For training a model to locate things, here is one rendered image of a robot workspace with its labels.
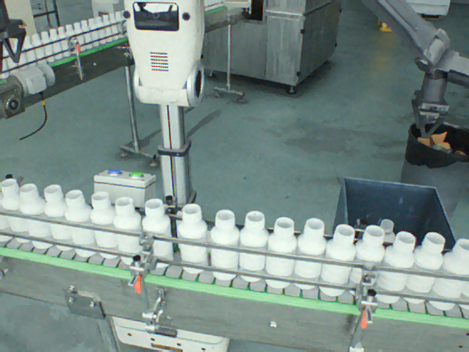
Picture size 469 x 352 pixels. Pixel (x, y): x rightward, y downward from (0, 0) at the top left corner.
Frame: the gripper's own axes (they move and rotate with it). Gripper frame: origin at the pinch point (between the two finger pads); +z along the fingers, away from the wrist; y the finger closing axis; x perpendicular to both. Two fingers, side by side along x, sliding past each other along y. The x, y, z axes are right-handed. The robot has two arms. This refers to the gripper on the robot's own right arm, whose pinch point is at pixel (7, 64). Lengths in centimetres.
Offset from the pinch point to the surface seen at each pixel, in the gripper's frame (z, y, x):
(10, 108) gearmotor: 50, -75, -71
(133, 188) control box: 29.2, 2.7, 29.5
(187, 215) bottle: 24, 17, 48
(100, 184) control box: 29.5, 2.8, 20.7
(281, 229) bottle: 23, 17, 67
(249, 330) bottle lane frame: 53, 21, 62
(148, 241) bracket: 28, 21, 40
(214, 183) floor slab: 140, -160, 13
